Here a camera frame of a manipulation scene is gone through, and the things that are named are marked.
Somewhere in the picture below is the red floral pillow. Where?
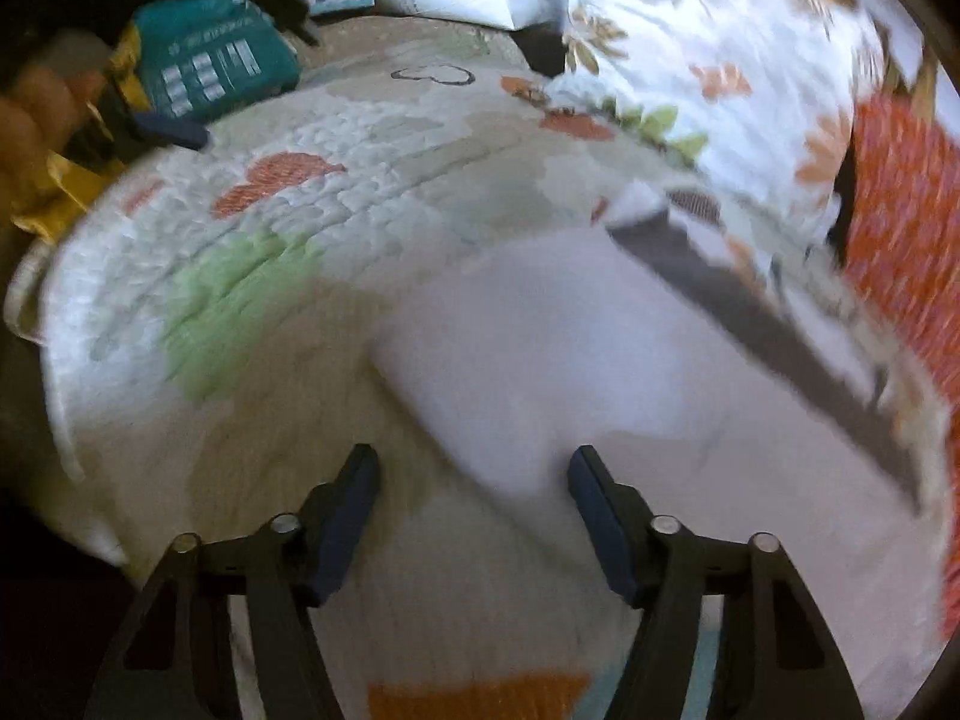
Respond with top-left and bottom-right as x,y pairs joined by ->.
831,92 -> 960,639

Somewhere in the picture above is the teal printed box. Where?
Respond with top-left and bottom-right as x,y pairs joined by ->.
132,0 -> 301,124

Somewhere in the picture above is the person's left hand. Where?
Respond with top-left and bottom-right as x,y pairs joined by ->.
0,65 -> 104,211

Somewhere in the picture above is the heart patterned quilt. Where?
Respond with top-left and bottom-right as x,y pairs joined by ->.
6,13 -> 955,720

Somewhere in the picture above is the yellow cloth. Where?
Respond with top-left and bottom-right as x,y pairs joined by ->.
11,25 -> 153,244

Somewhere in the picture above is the white small garment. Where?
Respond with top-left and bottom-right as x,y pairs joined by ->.
305,179 -> 947,720

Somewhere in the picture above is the white floral pillow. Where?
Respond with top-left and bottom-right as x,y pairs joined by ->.
547,0 -> 885,241

